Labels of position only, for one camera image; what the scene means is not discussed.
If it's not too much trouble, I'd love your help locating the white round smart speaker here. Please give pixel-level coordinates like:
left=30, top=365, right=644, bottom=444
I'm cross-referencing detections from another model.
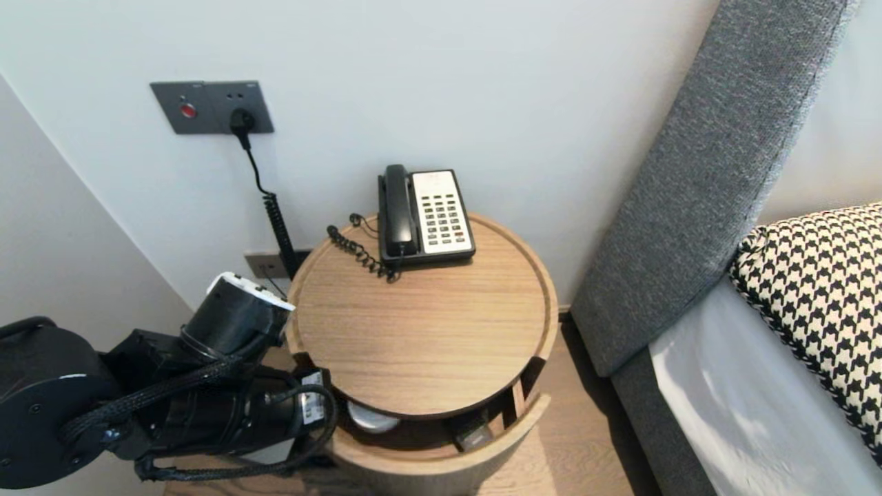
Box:
left=347, top=402, right=402, bottom=435

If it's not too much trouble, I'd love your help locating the curved wooden table drawer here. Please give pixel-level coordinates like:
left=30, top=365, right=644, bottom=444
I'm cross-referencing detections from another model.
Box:
left=329, top=358, right=552, bottom=496

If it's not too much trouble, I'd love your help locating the black TV remote control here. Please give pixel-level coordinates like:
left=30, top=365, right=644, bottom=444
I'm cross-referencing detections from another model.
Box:
left=451, top=412, right=494, bottom=452

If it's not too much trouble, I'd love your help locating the round wooden side table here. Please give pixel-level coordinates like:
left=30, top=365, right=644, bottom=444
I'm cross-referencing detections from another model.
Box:
left=285, top=212, right=560, bottom=421

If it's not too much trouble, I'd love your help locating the black telephone handset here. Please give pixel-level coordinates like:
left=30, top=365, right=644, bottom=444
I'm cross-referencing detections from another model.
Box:
left=383, top=164, right=420, bottom=259

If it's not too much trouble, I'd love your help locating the black and white desk telephone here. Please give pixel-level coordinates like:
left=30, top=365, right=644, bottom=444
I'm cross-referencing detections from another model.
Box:
left=377, top=169, right=477, bottom=268

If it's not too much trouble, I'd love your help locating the black power plug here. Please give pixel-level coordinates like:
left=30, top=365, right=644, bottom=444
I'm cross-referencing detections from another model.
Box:
left=229, top=108, right=256, bottom=150

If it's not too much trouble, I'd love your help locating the white bed sheet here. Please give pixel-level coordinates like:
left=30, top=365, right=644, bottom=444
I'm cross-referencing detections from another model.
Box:
left=649, top=279, right=882, bottom=496

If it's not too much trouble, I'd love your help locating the grey fabric bed headboard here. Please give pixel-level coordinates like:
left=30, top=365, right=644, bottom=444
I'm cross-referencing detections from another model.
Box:
left=572, top=0, right=865, bottom=496

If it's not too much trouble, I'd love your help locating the black white houndstooth pillow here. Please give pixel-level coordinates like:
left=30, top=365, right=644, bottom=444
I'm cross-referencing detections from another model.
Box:
left=729, top=202, right=882, bottom=469

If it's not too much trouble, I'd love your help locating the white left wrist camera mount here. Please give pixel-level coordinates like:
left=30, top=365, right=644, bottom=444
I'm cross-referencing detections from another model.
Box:
left=207, top=272, right=296, bottom=312

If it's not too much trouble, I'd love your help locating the black braided left cable sleeve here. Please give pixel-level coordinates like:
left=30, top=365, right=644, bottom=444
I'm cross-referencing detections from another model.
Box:
left=61, top=358, right=340, bottom=483

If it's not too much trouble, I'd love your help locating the beige wall data socket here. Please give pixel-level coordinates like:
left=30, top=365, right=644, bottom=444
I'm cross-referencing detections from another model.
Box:
left=245, top=252, right=290, bottom=279

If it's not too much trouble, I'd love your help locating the black coiled handset cord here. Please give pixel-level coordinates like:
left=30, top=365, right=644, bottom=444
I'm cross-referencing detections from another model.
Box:
left=327, top=224, right=402, bottom=283

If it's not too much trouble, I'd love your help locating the black coiled power cable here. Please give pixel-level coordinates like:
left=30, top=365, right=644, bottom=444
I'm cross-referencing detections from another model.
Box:
left=238, top=130, right=302, bottom=278

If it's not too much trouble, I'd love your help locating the thin black telephone wire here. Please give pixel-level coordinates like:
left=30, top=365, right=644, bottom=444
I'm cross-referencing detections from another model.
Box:
left=262, top=212, right=381, bottom=293

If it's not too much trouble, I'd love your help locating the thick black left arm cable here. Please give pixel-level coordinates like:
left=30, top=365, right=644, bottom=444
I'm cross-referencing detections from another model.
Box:
left=0, top=316, right=57, bottom=342

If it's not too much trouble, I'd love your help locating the grey wall power socket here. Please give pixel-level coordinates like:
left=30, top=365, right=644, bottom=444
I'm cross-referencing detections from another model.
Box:
left=206, top=81, right=275, bottom=134

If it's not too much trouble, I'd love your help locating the grey wall plate red button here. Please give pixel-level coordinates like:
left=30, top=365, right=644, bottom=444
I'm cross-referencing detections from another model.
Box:
left=150, top=82, right=210, bottom=135

